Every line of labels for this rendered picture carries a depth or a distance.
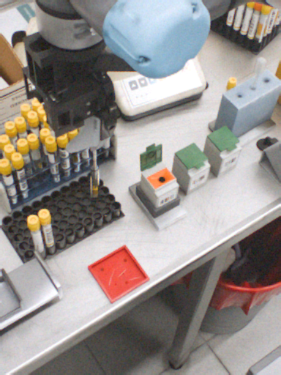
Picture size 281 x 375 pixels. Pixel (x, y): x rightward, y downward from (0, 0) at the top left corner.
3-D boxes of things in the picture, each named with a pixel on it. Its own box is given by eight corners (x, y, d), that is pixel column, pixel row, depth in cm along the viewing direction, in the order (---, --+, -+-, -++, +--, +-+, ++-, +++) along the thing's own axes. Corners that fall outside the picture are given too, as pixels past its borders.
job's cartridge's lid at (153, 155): (140, 152, 83) (139, 150, 83) (141, 173, 87) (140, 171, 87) (162, 141, 84) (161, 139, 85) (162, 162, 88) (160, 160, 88)
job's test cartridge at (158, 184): (154, 215, 90) (157, 194, 85) (138, 193, 92) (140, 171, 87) (175, 203, 91) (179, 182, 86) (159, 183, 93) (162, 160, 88)
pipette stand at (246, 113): (233, 152, 99) (244, 115, 91) (207, 126, 102) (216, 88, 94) (274, 127, 103) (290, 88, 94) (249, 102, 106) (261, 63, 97)
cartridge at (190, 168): (186, 195, 94) (191, 173, 88) (170, 176, 96) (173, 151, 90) (205, 184, 95) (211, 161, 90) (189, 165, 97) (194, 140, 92)
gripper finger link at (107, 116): (85, 125, 74) (82, 76, 67) (97, 119, 74) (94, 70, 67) (105, 149, 72) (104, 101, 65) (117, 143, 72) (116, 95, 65)
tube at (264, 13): (249, 47, 113) (260, 2, 104) (255, 43, 113) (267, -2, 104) (256, 51, 112) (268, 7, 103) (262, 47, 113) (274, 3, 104)
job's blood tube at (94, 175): (94, 206, 92) (93, 172, 83) (89, 201, 92) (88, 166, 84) (100, 203, 92) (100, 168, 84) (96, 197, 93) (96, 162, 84)
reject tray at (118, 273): (111, 304, 83) (111, 302, 83) (87, 268, 86) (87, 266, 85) (149, 280, 86) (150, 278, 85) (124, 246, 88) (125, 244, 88)
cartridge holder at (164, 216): (158, 232, 90) (159, 220, 87) (128, 191, 94) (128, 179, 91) (186, 216, 92) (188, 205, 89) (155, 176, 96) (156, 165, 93)
